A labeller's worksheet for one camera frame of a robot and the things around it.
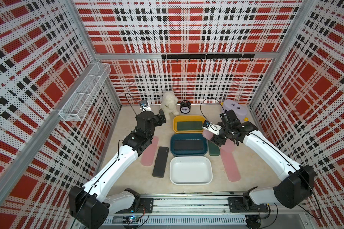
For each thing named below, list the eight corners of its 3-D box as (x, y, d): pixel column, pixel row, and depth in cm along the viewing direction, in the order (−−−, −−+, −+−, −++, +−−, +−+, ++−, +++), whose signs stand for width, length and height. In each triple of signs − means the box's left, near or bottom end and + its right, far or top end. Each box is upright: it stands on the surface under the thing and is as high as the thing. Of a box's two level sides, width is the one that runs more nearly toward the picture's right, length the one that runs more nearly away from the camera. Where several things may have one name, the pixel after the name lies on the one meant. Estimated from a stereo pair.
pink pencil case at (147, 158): (140, 164, 91) (139, 163, 90) (150, 136, 105) (150, 134, 103) (151, 166, 91) (150, 165, 89) (160, 137, 104) (159, 136, 103)
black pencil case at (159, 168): (152, 176, 85) (151, 175, 84) (159, 147, 98) (158, 146, 96) (163, 178, 85) (163, 176, 83) (169, 148, 97) (168, 147, 95)
